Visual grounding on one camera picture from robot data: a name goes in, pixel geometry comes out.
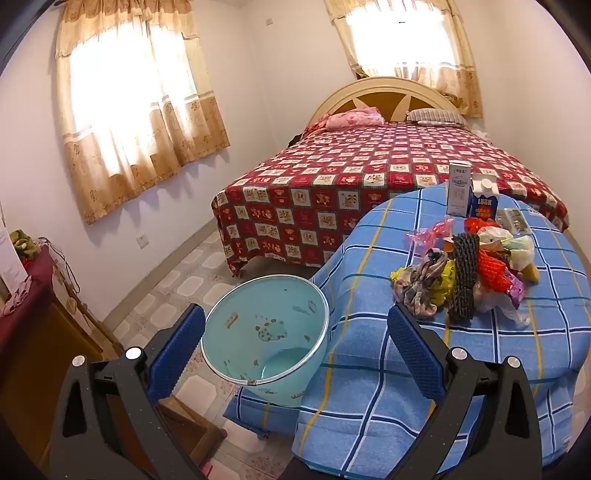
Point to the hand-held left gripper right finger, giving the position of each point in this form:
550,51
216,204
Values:
415,350

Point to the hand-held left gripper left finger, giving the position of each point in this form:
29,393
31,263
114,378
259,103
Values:
178,350

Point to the yellow wrapper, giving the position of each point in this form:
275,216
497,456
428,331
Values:
447,282

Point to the light blue plastic bin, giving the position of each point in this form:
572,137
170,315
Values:
258,332

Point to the black foam net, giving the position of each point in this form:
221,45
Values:
464,277

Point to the clear plastic bag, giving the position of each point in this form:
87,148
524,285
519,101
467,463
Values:
496,304

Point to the orange snack bag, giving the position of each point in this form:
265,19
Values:
448,244

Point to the purple wrapper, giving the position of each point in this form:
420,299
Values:
515,288

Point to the yellow foam piece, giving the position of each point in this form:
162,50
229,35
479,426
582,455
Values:
531,273

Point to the white green plastic bag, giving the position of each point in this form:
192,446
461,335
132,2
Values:
519,249

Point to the wooden stool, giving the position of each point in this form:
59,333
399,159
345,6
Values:
194,427

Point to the blue plaid tablecloth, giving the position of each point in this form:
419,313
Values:
369,286

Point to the wooden cabinet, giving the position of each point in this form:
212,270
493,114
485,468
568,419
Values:
37,378

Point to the dark red cloth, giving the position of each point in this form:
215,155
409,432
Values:
27,318

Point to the blue milk carton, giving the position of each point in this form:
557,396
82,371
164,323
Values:
482,205

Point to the clear blister pack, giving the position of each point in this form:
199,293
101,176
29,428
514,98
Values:
512,221

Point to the tall white carton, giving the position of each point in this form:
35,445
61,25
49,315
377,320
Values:
458,194

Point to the pink cloth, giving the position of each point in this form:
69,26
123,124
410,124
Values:
14,300

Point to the red patterned bedspread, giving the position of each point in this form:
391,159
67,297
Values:
346,184

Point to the green plush toy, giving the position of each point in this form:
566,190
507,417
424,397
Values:
23,242

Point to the white paper board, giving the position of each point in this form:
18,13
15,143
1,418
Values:
11,258

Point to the striped pillow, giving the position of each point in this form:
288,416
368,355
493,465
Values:
436,116

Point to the wide beige floral curtain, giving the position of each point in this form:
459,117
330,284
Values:
138,115

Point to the pink pillow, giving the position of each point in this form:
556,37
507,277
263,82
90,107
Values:
355,117

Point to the cream wooden headboard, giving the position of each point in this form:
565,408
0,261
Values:
392,99

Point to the narrow beige floral curtain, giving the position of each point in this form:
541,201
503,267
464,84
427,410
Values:
461,69

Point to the white wall socket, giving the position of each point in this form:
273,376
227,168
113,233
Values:
144,241

